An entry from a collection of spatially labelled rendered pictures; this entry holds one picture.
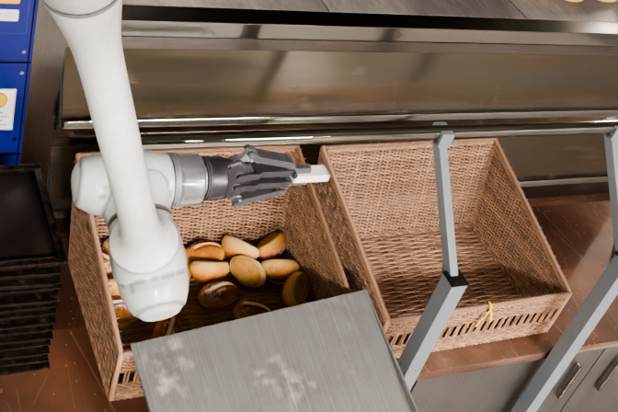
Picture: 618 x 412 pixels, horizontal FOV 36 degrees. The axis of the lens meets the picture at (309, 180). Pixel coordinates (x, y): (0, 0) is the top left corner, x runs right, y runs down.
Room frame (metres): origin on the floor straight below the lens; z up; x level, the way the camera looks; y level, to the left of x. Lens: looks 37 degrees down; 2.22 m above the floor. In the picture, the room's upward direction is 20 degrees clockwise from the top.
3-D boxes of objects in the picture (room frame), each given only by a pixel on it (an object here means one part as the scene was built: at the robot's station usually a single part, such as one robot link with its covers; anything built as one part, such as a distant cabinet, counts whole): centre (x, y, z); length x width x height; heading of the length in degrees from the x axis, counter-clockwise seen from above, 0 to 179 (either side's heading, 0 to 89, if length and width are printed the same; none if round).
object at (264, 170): (1.30, 0.08, 1.21); 0.11 x 0.04 x 0.01; 124
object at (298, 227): (1.56, 0.14, 0.72); 0.56 x 0.49 x 0.28; 125
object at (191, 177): (1.22, 0.19, 1.20); 0.09 x 0.06 x 0.09; 34
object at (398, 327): (1.90, -0.36, 0.72); 0.56 x 0.49 x 0.28; 126
